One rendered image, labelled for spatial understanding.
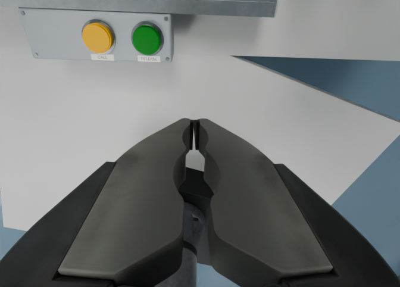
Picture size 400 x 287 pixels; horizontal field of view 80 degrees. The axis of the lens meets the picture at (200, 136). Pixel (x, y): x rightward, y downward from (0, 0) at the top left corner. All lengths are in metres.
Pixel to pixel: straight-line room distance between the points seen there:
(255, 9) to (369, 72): 1.40
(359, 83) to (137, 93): 1.43
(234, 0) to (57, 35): 0.26
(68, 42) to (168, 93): 0.21
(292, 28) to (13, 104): 0.59
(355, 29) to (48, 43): 0.53
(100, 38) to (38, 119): 0.31
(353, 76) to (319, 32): 1.18
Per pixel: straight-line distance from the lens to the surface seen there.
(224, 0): 0.38
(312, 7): 0.53
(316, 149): 0.67
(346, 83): 1.70
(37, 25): 0.44
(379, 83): 1.81
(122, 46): 0.40
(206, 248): 0.75
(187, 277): 0.53
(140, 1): 0.38
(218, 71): 0.51
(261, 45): 0.51
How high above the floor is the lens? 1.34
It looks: 57 degrees down
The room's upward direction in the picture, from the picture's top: 177 degrees clockwise
